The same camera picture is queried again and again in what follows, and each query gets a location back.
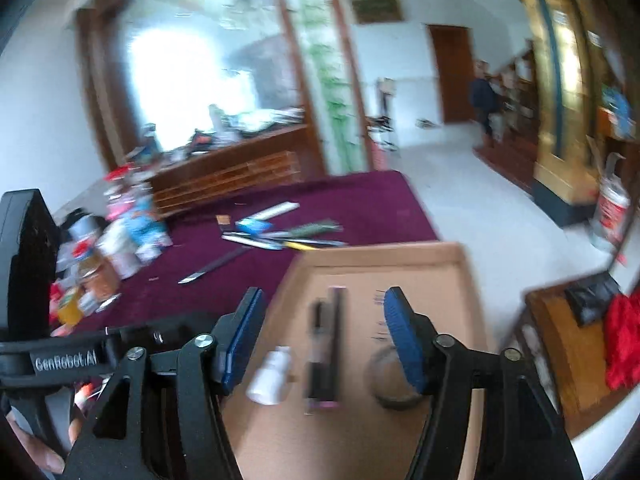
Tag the black cloth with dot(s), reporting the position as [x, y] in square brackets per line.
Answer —
[592, 297]

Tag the green marker pen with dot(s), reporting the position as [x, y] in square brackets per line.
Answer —
[310, 230]

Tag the white pen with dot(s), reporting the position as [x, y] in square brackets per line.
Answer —
[250, 241]

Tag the long black strip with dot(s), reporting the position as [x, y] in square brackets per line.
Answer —
[215, 265]

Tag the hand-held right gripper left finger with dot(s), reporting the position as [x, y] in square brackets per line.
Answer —
[245, 340]

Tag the black pink-tipped tube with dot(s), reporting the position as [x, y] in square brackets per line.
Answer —
[337, 340]

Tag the small white bottle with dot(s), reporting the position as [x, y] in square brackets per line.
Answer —
[270, 375]

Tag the framed wall picture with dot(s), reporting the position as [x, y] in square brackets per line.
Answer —
[376, 9]

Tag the black tape roll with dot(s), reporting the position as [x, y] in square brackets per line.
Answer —
[381, 394]

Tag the wooden counter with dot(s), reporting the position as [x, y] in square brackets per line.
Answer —
[225, 175]

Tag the shallow cardboard box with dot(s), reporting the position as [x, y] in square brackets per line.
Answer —
[360, 270]

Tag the bamboo print glass panel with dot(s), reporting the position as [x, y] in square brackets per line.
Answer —
[330, 85]

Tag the pile of assorted packets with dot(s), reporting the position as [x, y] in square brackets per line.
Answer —
[125, 245]

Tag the blue bag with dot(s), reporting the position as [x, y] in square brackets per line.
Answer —
[616, 110]

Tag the red and white bag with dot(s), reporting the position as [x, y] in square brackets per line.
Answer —
[611, 210]

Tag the wooden bench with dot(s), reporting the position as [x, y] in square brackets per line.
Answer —
[560, 360]

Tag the clutter on wooden counter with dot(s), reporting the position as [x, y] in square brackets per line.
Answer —
[240, 127]

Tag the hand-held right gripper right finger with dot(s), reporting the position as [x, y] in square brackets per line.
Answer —
[405, 345]

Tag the white tube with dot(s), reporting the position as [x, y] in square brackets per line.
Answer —
[275, 210]

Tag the gold cabinet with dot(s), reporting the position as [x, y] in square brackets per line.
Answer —
[550, 110]

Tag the black pen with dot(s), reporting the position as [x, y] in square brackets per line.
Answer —
[316, 350]

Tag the person's left hand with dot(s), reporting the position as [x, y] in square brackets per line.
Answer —
[35, 447]

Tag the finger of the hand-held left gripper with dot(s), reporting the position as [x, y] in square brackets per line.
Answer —
[175, 325]

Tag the small blue box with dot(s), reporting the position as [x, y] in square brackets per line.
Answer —
[252, 225]

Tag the red cloth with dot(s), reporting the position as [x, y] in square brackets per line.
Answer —
[622, 340]

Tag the maroon tablecloth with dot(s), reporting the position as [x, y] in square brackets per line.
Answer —
[350, 200]

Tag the yellow pen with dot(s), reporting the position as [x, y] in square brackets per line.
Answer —
[306, 245]

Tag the brown wooden door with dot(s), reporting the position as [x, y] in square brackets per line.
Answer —
[452, 75]

